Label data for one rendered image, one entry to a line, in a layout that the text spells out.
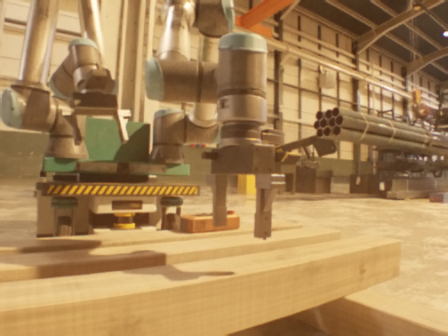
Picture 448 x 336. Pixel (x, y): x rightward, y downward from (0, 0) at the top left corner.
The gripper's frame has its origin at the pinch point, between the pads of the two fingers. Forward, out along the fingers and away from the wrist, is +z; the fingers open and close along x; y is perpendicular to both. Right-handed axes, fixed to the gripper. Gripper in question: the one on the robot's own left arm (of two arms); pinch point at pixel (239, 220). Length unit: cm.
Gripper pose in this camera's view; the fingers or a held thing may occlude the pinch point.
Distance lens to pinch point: 56.4
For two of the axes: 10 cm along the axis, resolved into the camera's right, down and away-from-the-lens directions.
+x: 5.4, -0.2, -8.4
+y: -8.4, -0.4, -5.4
